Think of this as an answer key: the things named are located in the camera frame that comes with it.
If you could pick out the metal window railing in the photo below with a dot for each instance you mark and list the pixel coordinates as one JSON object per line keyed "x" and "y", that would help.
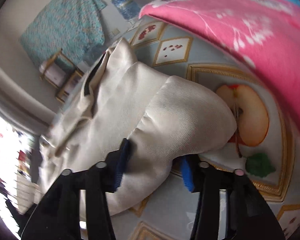
{"x": 22, "y": 192}

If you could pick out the cream jacket with black trim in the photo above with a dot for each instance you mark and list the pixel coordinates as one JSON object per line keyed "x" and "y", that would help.
{"x": 165, "y": 120}

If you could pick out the wooden chair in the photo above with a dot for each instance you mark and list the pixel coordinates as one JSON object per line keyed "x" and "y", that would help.
{"x": 65, "y": 90}

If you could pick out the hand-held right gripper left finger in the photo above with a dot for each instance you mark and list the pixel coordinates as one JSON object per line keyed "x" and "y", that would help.
{"x": 122, "y": 163}

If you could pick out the white box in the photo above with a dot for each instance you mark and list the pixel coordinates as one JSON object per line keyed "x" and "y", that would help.
{"x": 52, "y": 72}

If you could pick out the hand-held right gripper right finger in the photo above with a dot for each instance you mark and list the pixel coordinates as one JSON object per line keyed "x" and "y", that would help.
{"x": 187, "y": 177}

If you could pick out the pink floral blanket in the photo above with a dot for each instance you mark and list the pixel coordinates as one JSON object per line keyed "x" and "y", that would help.
{"x": 265, "y": 42}

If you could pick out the fruit print tablecloth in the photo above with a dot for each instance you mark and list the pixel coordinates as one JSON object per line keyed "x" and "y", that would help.
{"x": 277, "y": 155}

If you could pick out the wall socket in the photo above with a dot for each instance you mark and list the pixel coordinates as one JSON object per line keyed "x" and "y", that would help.
{"x": 115, "y": 32}

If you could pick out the teal floral wall cloth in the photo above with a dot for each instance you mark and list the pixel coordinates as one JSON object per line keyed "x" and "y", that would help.
{"x": 65, "y": 20}

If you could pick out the blue water bottle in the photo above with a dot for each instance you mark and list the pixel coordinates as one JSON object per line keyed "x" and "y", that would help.
{"x": 126, "y": 5}

